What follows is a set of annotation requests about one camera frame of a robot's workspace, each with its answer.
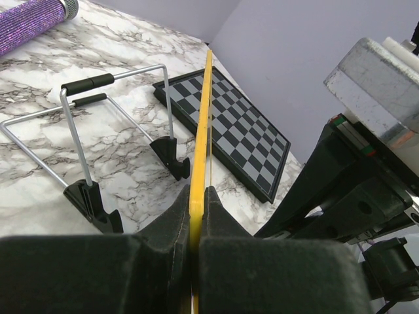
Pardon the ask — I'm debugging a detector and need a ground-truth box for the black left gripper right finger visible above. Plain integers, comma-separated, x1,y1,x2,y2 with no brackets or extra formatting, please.
198,186,372,313

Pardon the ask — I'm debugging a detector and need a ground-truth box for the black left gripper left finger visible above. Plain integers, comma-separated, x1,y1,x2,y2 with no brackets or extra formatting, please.
1,186,191,313

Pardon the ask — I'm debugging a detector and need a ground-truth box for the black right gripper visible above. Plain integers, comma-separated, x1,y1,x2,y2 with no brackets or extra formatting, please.
255,123,418,243

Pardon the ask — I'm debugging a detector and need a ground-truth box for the yellow framed whiteboard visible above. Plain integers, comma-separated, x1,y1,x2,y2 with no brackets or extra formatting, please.
189,50,213,313

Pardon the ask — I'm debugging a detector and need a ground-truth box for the black white chessboard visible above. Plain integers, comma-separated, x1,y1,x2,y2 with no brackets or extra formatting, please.
153,67,291,203

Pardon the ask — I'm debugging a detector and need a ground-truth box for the purple glitter microphone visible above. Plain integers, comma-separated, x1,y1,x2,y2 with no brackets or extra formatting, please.
1,0,79,56

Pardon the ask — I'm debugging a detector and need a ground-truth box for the wire whiteboard stand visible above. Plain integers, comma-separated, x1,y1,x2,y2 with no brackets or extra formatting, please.
1,63,194,236

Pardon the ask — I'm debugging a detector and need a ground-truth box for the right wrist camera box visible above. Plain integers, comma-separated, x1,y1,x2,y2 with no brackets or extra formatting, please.
324,37,418,150

